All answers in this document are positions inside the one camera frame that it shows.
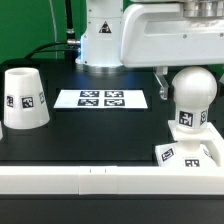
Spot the white front fence bar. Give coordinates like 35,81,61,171
0,166,224,195

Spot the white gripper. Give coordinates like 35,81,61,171
119,2,224,100

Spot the white cable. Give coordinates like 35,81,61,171
48,0,59,60

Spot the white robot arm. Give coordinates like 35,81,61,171
76,0,224,99

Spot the white lamp bulb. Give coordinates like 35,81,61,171
172,66,217,133

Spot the white lamp base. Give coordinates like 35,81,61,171
155,120,224,168

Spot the white marker sheet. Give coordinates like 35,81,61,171
54,90,148,109

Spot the black cable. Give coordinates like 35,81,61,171
23,0,82,61

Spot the white lamp shade cone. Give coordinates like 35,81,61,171
4,67,50,129

